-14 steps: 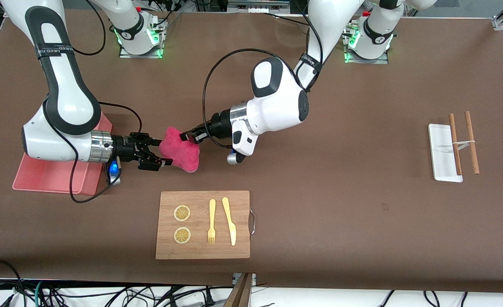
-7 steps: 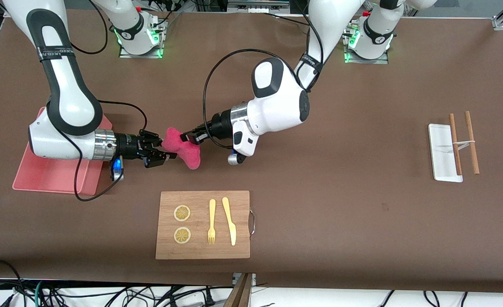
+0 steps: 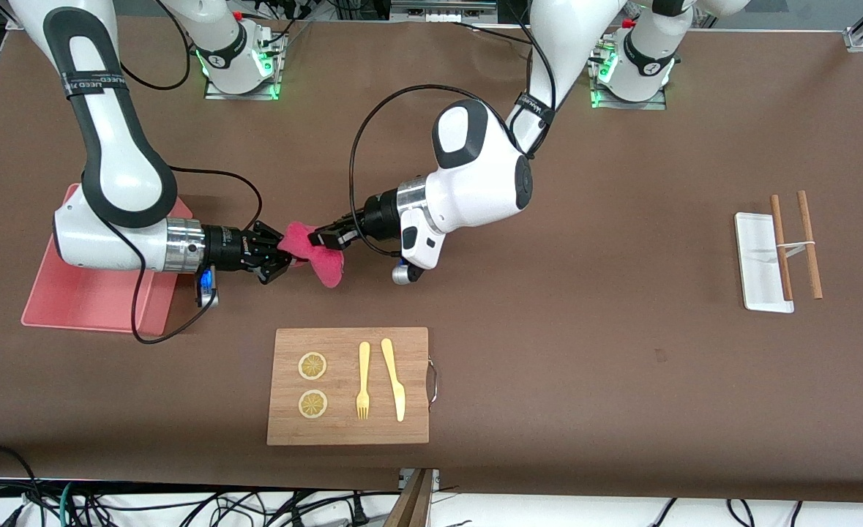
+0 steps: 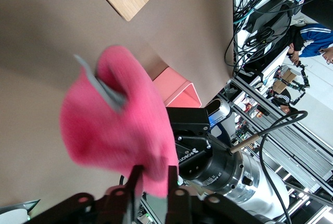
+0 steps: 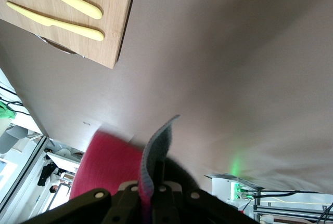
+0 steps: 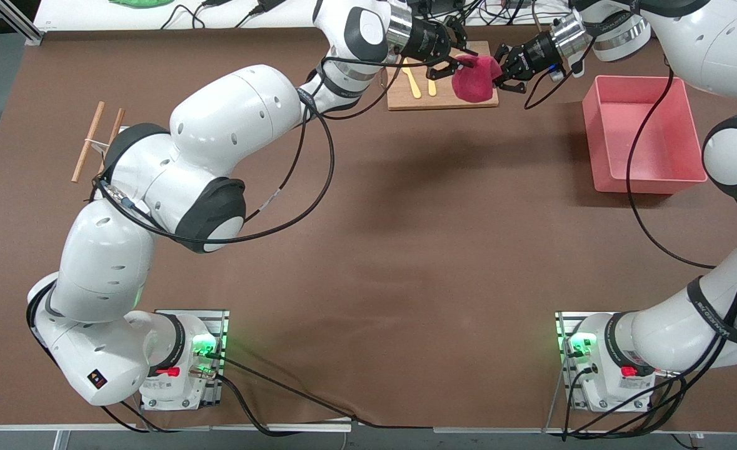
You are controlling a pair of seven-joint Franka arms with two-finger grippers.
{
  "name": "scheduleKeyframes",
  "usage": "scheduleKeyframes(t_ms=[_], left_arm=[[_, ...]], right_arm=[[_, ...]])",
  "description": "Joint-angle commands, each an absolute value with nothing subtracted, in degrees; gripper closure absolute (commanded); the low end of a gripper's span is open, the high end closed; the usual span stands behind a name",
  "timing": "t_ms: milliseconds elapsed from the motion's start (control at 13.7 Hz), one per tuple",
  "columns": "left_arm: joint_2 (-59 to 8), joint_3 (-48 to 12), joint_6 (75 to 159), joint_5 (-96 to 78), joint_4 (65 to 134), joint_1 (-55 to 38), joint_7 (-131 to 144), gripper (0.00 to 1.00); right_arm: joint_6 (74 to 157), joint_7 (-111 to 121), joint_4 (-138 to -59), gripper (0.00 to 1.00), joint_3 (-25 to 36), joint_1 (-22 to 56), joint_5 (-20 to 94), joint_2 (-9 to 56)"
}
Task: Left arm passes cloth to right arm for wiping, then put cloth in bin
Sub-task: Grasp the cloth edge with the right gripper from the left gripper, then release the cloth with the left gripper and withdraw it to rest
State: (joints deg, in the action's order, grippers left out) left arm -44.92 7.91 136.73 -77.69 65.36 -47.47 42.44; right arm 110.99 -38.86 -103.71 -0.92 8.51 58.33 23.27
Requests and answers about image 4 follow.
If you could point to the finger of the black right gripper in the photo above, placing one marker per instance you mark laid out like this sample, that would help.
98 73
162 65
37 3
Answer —
187 117

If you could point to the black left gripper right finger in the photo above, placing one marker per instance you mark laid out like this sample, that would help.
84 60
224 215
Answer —
173 182

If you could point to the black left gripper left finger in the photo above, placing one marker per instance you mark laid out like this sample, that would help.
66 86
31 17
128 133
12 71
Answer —
136 182

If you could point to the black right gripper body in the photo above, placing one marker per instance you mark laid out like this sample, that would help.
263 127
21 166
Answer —
205 166

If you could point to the pink cloth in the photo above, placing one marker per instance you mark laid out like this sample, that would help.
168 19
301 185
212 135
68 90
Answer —
104 135

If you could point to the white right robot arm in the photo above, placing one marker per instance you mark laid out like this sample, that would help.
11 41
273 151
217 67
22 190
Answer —
260 200

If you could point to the small black jointed arm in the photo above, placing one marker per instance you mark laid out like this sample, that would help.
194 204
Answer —
304 76

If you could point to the pink plastic bin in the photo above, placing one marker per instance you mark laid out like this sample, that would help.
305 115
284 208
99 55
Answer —
179 89

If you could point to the person in dark jacket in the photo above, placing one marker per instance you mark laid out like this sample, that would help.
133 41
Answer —
282 99

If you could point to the cardboard box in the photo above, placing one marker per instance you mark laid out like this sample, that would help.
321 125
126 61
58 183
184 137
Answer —
279 86

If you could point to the black equipment box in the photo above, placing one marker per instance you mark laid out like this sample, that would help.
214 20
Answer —
268 16

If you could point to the person in blue jacket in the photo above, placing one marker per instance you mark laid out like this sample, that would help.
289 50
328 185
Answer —
314 39

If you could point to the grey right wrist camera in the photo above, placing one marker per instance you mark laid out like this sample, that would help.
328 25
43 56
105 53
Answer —
221 112

